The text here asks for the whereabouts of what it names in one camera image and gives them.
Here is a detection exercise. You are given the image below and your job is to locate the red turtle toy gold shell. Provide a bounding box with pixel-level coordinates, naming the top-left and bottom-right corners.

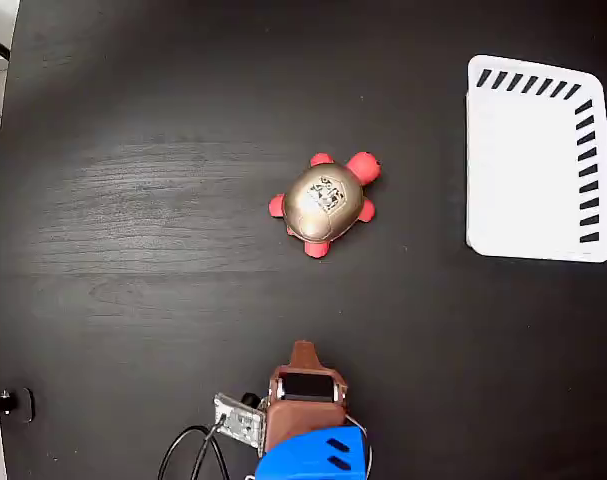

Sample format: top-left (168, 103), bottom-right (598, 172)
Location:
top-left (268, 151), bottom-right (383, 259)

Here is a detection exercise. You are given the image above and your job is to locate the white plastic tray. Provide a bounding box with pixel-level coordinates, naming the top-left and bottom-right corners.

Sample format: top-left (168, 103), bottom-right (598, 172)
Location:
top-left (464, 54), bottom-right (607, 264)

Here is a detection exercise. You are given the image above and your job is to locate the black table clamp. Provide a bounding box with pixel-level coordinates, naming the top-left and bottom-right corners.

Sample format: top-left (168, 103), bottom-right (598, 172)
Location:
top-left (0, 386), bottom-right (36, 440)

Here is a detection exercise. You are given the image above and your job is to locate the bare camera circuit board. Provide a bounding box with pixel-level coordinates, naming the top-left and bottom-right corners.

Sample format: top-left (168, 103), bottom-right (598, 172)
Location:
top-left (212, 392), bottom-right (267, 450)

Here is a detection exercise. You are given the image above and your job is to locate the white red servo wire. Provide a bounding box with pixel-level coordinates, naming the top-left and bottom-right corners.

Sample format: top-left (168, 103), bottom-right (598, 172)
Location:
top-left (344, 413), bottom-right (374, 480)

